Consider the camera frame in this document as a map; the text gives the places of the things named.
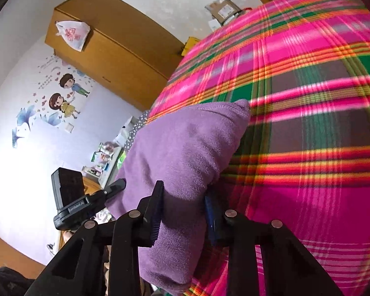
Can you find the white pink plastic bag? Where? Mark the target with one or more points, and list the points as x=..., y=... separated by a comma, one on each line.
x=74, y=33

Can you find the yellow cardboard box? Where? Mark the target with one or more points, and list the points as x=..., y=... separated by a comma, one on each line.
x=190, y=43

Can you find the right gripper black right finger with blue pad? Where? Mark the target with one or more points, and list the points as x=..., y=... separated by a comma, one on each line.
x=264, y=258

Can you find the brown cardboard parcel box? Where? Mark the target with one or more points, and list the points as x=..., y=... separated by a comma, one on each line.
x=223, y=10

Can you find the white paper shopping bag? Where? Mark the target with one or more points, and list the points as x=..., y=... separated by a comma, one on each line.
x=124, y=132

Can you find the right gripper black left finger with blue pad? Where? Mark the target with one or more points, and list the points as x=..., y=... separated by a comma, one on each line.
x=102, y=259

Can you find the cartoon couple wall sticker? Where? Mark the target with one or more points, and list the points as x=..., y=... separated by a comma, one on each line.
x=58, y=94

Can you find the wooden wardrobe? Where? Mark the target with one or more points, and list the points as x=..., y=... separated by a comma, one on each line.
x=126, y=51

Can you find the purple fleece garment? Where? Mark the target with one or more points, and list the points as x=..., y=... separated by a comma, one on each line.
x=187, y=150

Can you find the pink green plaid bedsheet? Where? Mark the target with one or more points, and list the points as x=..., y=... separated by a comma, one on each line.
x=304, y=67

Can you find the grey dotted pillow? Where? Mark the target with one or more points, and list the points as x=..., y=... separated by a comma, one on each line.
x=141, y=122

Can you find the cluttered white bedside table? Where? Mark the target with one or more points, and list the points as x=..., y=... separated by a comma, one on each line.
x=104, y=164

